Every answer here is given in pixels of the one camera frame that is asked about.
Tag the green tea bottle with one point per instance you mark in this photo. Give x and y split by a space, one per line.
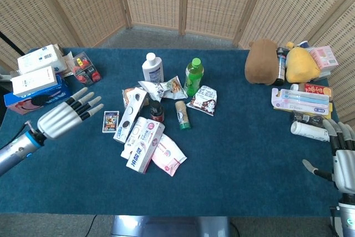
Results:
193 77

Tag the white red snack bag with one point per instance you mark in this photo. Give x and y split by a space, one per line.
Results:
204 100

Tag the blue table cloth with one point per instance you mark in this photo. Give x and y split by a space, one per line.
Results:
177 170

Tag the long white box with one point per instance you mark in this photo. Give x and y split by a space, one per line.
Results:
131 115

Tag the toothbrush blister pack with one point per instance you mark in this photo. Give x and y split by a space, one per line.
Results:
302 101

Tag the green capped spice jar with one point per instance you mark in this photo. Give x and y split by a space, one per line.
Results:
182 115

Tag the blue white cup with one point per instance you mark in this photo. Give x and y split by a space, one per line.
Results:
304 44

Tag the blue cardboard product box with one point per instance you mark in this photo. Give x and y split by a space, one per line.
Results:
36 98

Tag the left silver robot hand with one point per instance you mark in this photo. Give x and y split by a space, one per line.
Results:
59 121

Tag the red orange box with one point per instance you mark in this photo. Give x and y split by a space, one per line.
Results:
316 89

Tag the pink white toothpaste box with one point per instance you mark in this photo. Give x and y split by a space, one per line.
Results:
146 149

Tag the wicker folding screen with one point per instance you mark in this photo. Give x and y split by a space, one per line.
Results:
177 1

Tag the small playing card box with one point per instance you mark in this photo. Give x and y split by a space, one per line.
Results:
110 121

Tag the small dark red jar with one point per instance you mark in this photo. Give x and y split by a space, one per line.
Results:
156 111

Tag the white cylinder bottle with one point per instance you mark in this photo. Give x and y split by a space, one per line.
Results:
309 131

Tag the white red-striped box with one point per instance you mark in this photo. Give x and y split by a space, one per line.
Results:
34 80

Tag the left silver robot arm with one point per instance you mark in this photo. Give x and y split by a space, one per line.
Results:
17 151

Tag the crumpled white snack bag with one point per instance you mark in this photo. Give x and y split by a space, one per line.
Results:
162 88

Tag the dark spray can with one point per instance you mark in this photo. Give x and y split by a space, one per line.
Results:
280 65

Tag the brown plush toy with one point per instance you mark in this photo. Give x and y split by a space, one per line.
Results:
261 62

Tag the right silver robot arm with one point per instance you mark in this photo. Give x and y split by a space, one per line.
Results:
346 216

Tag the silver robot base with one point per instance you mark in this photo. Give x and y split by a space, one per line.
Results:
170 226

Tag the white lotion bottle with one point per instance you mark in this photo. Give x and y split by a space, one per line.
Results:
152 69

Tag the clear box of red items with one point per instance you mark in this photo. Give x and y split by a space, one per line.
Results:
85 68

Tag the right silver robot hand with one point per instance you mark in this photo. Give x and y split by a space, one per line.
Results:
341 159

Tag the dark patterned packet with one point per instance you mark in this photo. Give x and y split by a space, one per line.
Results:
308 118

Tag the pink wet wipes pack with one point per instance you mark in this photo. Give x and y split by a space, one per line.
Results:
168 155

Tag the yellow plush toy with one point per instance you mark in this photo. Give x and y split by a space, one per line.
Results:
301 66

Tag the white tube box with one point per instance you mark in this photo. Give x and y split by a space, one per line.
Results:
133 138

